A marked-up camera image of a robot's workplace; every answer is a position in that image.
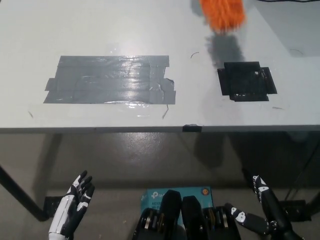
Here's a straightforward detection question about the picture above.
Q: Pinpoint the orange microfibre duster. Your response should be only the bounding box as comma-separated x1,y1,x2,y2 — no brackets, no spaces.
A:
199,0,247,33

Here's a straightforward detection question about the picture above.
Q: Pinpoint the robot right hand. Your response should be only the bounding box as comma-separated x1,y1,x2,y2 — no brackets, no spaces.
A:
224,168,294,236

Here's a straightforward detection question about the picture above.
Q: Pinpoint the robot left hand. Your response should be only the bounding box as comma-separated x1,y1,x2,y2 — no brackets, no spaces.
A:
48,170,96,239

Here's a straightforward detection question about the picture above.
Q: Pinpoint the black table leg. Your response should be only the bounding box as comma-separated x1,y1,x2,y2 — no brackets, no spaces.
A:
0,163,50,222

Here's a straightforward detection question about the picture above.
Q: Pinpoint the teal router box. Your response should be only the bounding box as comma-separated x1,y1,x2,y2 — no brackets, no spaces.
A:
140,186,214,227

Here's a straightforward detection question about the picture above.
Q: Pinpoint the black cable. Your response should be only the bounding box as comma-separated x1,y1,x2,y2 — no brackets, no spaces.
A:
284,159,310,202

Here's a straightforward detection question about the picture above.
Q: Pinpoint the black tape square patch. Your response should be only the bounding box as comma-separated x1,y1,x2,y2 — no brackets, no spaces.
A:
216,60,278,103

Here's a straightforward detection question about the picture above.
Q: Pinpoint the grey duct tape patch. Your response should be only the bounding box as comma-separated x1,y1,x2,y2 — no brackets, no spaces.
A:
43,55,177,106

